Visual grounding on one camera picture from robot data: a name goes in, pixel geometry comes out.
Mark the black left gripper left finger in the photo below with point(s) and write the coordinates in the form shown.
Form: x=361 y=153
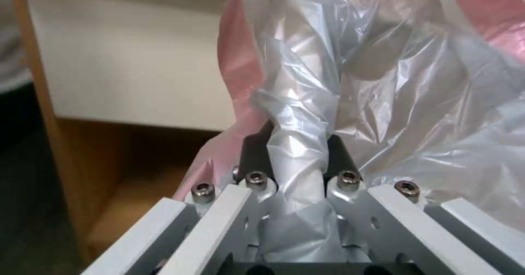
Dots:
x=213 y=213

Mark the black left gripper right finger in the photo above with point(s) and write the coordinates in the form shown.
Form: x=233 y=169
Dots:
x=393 y=219

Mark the white cabinet panel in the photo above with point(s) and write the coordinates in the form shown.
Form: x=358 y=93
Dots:
x=131 y=56

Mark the translucent white garbage bag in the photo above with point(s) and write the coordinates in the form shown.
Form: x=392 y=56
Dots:
x=389 y=102

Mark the wooden cabinet frame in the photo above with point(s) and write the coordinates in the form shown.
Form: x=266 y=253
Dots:
x=55 y=124

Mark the pink trash can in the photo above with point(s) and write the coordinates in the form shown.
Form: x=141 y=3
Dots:
x=237 y=71

